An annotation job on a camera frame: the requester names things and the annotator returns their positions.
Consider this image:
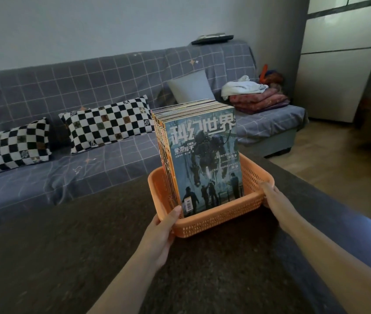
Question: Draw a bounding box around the black white checkered pillow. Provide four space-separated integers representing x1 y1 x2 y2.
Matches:
0 117 52 179
58 96 157 154

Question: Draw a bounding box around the orange plastic basket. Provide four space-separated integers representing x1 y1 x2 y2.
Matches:
148 153 275 239

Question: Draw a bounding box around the plain grey cushion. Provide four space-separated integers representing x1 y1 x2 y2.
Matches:
167 69 216 105

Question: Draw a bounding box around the white cabinet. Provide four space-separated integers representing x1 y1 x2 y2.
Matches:
293 0 371 123

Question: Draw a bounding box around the thick stack of magazines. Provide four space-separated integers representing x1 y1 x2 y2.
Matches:
151 99 235 206

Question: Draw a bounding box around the person's left hand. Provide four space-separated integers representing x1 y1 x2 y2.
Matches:
139 205 183 269

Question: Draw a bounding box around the folded dark red blanket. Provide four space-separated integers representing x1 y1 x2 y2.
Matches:
228 88 291 115

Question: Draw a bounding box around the teal robot soldiers magazine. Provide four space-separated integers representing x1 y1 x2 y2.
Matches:
164 111 245 218

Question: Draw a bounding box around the black flat tray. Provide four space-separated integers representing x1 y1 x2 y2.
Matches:
191 35 234 45

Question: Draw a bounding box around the grey checked covered sofa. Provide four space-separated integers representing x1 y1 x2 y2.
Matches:
0 39 309 226

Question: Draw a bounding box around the white crumpled cloth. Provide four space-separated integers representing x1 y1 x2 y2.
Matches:
220 75 269 101

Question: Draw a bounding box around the orange red bag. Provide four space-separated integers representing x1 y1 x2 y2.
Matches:
258 64 285 92

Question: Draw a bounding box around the person's right forearm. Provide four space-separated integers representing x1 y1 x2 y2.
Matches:
277 205 371 314

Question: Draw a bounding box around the dark speckled table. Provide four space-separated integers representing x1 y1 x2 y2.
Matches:
0 157 371 314

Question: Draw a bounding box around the person's right hand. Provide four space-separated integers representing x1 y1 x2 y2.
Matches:
258 181 296 226

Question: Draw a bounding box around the person's left forearm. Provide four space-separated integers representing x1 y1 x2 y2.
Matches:
87 248 170 314

